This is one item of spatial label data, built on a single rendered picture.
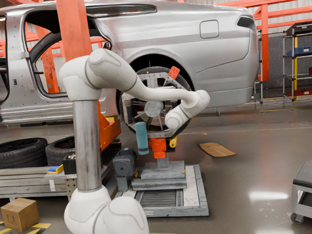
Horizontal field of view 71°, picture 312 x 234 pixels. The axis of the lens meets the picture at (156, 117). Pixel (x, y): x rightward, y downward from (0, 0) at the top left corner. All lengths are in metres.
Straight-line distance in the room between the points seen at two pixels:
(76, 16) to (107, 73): 1.09
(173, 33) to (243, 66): 0.72
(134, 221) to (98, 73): 0.54
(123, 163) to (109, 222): 1.17
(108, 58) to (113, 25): 1.51
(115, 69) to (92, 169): 0.42
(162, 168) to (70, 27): 1.42
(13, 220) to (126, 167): 0.96
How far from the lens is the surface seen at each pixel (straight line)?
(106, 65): 0.80
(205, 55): 2.17
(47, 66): 5.16
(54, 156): 2.31
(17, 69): 2.76
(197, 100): 1.19
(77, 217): 1.01
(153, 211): 1.86
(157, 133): 1.86
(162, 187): 2.07
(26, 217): 2.18
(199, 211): 1.85
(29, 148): 2.63
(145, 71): 1.89
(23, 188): 2.44
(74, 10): 1.87
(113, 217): 0.87
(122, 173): 2.04
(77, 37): 1.82
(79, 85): 0.90
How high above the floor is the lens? 1.08
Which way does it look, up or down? 10 degrees down
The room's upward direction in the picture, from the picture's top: 6 degrees counter-clockwise
